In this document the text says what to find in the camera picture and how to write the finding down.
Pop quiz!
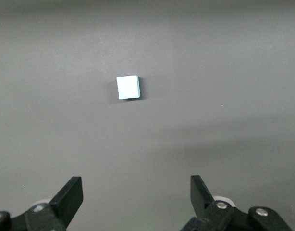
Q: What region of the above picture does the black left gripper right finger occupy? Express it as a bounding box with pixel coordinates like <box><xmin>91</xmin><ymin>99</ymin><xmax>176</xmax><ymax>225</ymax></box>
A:
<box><xmin>181</xmin><ymin>175</ymin><xmax>294</xmax><ymax>231</ymax></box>

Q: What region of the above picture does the light blue foam block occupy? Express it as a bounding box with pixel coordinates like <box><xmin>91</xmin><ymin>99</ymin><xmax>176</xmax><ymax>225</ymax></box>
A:
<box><xmin>116</xmin><ymin>75</ymin><xmax>141</xmax><ymax>100</ymax></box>

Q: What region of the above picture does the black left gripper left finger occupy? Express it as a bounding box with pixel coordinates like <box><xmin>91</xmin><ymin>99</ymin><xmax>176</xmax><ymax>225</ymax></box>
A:
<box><xmin>0</xmin><ymin>176</ymin><xmax>84</xmax><ymax>231</ymax></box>

